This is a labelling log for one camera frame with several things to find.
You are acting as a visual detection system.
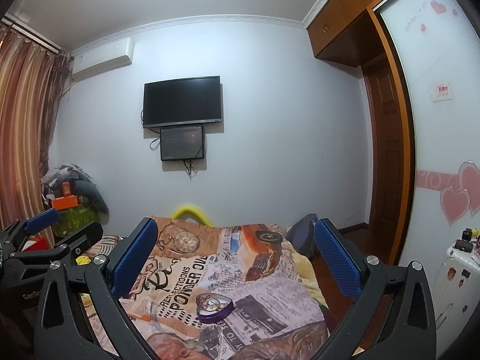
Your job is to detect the black wall television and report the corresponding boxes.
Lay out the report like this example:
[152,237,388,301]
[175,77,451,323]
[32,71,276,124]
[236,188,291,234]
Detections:
[142,76,222,128]

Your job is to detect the green patterned bag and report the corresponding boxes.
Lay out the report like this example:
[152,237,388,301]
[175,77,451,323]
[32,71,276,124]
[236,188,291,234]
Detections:
[52,204,98,237]

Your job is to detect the white sliding wardrobe door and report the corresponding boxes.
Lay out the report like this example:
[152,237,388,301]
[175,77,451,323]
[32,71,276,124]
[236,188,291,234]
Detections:
[377,0,479,275]

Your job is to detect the white suitcase with stickers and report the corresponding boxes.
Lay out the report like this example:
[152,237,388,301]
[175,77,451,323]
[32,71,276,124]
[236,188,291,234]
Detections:
[432,245,479,358]

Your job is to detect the yellow chair back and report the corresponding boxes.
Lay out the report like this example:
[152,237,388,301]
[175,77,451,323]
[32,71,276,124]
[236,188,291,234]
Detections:
[171,205,213,227]

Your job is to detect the purple heart-shaped tin box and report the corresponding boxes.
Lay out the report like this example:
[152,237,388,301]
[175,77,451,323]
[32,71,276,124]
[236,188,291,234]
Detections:
[196,292,234,324]

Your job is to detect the striped brown curtain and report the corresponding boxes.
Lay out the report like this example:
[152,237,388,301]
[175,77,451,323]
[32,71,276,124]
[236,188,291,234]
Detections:
[1,24,72,228]

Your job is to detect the white air conditioner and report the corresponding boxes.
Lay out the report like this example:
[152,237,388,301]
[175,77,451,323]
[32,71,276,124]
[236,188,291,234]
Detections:
[72,37,135,81]

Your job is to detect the newspaper print blanket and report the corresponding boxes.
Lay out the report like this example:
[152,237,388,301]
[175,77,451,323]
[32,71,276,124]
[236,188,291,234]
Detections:
[120,218,329,359]

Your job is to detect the small black wall monitor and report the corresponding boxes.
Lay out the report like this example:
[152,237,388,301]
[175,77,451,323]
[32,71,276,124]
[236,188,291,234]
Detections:
[160,125,205,162]

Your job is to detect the orange box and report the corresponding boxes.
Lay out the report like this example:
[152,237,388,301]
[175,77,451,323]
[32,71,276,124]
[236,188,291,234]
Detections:
[51,195,80,211]

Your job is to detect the wooden wardrobe cabinets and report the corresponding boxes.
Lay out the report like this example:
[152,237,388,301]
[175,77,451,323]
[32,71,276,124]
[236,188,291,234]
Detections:
[307,0,384,68]

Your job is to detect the clothes pile in corner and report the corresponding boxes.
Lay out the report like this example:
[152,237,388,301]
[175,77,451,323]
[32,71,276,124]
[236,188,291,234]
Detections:
[41,163,110,224]

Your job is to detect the yellow garment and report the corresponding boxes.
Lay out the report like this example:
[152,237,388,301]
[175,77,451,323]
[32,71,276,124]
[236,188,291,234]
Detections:
[76,255,91,266]

